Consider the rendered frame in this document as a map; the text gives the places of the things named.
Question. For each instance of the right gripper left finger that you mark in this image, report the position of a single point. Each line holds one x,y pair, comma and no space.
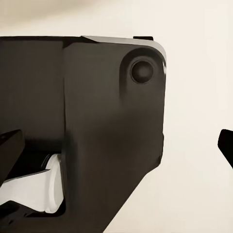
12,145

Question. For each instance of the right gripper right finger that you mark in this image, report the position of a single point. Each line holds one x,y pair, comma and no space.
225,144

